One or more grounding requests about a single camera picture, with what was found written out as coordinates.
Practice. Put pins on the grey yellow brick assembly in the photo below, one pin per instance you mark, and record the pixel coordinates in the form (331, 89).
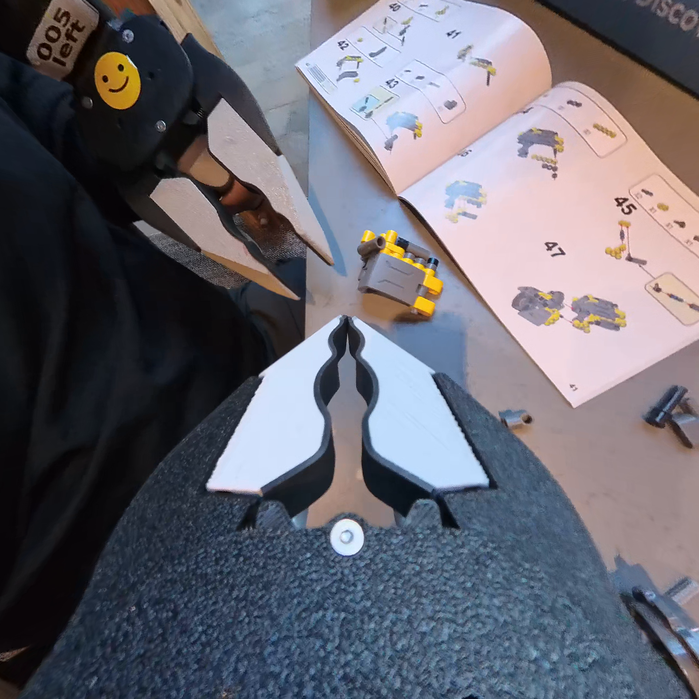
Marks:
(394, 278)

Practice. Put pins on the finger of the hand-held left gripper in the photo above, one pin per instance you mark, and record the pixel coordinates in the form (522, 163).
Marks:
(191, 218)
(251, 146)

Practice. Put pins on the person's left hand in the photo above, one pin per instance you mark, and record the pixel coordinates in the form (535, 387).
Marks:
(235, 193)

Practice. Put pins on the black grey joint brick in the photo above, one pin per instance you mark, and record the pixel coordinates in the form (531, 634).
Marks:
(669, 410)

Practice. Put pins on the yellow grey brick vehicle model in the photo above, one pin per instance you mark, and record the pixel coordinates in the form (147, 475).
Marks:
(667, 627)

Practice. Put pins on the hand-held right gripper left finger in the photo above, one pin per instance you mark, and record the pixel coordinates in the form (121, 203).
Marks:
(274, 431)

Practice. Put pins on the instruction booklet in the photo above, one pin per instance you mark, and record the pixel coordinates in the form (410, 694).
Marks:
(547, 190)

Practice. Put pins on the person's blue trouser leg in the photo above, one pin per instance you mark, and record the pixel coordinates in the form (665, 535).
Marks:
(274, 311)

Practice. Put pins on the wooden beam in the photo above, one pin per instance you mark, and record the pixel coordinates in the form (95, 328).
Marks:
(181, 21)

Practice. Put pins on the open blue cardboard box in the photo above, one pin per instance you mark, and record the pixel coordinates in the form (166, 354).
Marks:
(644, 33)

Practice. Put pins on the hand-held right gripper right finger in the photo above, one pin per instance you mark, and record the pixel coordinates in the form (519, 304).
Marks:
(420, 431)

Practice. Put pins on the grey bush piece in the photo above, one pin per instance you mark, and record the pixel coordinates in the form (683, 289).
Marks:
(513, 418)

